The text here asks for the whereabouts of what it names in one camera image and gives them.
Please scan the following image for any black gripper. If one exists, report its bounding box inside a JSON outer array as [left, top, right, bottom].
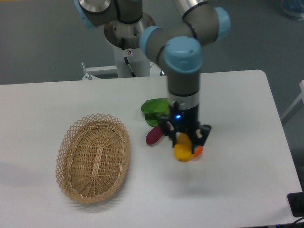
[[158, 102, 211, 154]]

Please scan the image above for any green bok choy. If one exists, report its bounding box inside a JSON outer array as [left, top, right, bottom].
[[141, 97, 170, 127]]

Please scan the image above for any black device at table edge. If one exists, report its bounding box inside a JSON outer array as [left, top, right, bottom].
[[287, 192, 304, 218]]

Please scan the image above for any blue object in corner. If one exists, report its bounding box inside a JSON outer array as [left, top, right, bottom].
[[281, 0, 304, 21]]

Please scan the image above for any woven wicker basket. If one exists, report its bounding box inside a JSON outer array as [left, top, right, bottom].
[[56, 114, 131, 204]]

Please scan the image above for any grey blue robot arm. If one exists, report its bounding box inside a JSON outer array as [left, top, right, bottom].
[[74, 0, 231, 153]]

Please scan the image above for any white frame at right edge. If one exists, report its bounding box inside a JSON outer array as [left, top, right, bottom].
[[280, 80, 304, 125]]

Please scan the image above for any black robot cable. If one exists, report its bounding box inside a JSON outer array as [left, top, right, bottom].
[[121, 38, 138, 78]]

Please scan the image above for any orange tangerine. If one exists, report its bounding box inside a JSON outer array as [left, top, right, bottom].
[[193, 146, 203, 158]]

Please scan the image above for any yellow mango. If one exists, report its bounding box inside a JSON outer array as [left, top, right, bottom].
[[174, 133, 194, 162]]

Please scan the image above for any purple sweet potato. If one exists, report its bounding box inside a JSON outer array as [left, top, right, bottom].
[[145, 125, 165, 146]]

